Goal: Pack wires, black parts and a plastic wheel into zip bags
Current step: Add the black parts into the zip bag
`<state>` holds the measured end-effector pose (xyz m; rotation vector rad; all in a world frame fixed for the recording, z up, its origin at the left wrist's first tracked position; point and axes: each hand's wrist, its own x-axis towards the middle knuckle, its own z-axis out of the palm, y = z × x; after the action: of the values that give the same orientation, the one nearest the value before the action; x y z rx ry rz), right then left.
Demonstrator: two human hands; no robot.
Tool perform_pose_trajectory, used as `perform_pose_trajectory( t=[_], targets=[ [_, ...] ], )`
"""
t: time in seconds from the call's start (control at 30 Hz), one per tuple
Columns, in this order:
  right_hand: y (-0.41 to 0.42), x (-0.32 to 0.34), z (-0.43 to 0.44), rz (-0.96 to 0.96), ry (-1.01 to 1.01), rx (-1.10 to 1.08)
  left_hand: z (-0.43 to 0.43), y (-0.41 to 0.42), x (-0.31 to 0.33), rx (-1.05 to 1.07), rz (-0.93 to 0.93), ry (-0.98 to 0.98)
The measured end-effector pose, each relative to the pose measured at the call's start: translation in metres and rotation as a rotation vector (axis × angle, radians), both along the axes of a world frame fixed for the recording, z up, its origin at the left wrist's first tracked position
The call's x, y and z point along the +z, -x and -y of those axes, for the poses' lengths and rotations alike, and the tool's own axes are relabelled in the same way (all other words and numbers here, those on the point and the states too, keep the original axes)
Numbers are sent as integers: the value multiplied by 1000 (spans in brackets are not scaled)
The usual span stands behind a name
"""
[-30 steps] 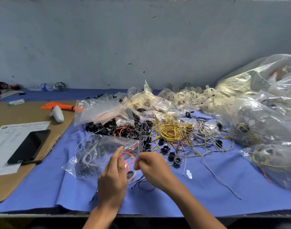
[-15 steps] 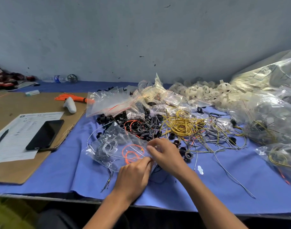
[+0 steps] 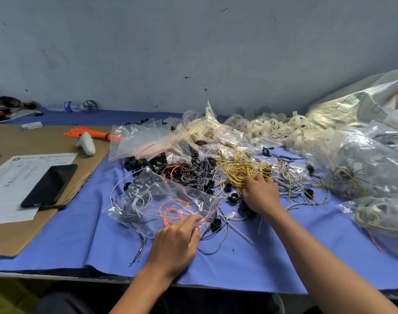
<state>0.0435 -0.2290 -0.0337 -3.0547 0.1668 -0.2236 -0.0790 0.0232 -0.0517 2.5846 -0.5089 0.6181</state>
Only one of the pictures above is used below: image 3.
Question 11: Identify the person's left hand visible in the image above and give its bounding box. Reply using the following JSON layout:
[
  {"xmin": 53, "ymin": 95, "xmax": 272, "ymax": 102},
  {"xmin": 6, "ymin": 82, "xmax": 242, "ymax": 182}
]
[{"xmin": 147, "ymin": 214, "xmax": 204, "ymax": 280}]

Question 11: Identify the person's right hand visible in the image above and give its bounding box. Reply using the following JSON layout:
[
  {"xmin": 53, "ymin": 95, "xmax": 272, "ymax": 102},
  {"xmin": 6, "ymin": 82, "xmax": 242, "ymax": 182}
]
[{"xmin": 240, "ymin": 173, "xmax": 283, "ymax": 221}]

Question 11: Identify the pile of yellow wires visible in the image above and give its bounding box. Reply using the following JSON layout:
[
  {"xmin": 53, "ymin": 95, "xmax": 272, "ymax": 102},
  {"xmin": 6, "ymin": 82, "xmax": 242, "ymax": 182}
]
[{"xmin": 212, "ymin": 151, "xmax": 273, "ymax": 191}]

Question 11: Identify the orange wire loop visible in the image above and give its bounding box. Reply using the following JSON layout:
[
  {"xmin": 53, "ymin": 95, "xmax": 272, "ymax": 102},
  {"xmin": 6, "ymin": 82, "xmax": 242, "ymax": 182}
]
[{"xmin": 158, "ymin": 197, "xmax": 195, "ymax": 228}]

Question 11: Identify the red-zip plastic bag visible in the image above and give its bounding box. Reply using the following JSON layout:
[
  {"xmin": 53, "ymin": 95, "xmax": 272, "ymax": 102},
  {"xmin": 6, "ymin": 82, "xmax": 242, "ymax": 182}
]
[{"xmin": 107, "ymin": 167, "xmax": 224, "ymax": 241}]

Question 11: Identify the pile of white plastic wheels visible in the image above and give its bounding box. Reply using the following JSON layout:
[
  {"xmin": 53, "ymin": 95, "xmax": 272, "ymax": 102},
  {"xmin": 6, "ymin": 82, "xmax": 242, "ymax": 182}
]
[{"xmin": 224, "ymin": 110, "xmax": 332, "ymax": 152}]

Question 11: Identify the heap of plastic bags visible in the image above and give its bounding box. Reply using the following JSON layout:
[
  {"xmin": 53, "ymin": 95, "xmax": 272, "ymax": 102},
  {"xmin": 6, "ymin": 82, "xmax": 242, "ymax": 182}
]
[{"xmin": 173, "ymin": 101, "xmax": 253, "ymax": 156}]

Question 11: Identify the pile of large plastic bags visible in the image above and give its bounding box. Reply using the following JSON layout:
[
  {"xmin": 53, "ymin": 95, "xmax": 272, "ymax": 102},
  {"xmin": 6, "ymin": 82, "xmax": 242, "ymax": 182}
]
[{"xmin": 305, "ymin": 68, "xmax": 398, "ymax": 260}]

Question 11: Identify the red wire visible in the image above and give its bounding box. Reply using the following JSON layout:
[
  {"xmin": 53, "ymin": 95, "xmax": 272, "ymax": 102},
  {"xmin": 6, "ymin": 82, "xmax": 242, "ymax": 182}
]
[{"xmin": 365, "ymin": 227, "xmax": 384, "ymax": 254}]

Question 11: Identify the person's right forearm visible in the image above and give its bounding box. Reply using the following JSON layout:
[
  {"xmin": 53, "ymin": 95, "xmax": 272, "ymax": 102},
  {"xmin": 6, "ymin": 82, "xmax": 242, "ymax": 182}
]
[{"xmin": 264, "ymin": 206, "xmax": 398, "ymax": 314}]

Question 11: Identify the blue cloth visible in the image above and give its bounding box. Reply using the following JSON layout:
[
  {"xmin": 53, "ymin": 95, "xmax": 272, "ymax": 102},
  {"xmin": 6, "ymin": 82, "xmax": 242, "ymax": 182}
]
[{"xmin": 0, "ymin": 108, "xmax": 398, "ymax": 295}]

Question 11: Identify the white handheld device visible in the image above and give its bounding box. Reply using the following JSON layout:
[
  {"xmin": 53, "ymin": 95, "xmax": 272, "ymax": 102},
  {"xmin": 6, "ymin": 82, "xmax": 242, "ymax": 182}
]
[{"xmin": 74, "ymin": 131, "xmax": 97, "ymax": 157}]

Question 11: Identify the black smartphone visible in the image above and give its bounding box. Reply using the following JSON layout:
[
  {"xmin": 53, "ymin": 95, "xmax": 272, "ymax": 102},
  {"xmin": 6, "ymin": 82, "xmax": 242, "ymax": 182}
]
[{"xmin": 20, "ymin": 163, "xmax": 79, "ymax": 209}]

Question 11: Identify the orange tie bundle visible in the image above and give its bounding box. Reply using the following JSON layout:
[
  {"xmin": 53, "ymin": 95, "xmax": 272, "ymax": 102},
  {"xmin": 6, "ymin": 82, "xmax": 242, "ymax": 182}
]
[{"xmin": 62, "ymin": 125, "xmax": 123, "ymax": 143}]

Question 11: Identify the black round wheel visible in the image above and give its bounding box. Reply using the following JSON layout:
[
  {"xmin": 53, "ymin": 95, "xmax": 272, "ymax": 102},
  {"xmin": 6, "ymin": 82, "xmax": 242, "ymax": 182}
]
[{"xmin": 81, "ymin": 99, "xmax": 100, "ymax": 114}]

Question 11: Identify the white paper sheet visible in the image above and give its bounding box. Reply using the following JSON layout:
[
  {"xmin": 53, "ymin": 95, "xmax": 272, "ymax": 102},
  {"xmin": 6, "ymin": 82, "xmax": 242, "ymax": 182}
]
[{"xmin": 0, "ymin": 151, "xmax": 80, "ymax": 227}]

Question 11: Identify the brown cardboard sheet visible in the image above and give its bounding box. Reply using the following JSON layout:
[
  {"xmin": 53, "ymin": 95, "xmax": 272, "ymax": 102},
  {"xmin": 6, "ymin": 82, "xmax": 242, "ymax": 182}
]
[{"xmin": 0, "ymin": 123, "xmax": 114, "ymax": 259}]

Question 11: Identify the clear plastic water bottle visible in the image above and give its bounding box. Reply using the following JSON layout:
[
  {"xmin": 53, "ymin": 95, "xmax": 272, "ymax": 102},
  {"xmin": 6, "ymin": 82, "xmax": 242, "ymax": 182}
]
[{"xmin": 45, "ymin": 100, "xmax": 83, "ymax": 114}]

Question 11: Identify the small white label card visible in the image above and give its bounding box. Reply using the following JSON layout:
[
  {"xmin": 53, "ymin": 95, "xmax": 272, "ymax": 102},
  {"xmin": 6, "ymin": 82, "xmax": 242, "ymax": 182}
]
[{"xmin": 20, "ymin": 120, "xmax": 45, "ymax": 131}]

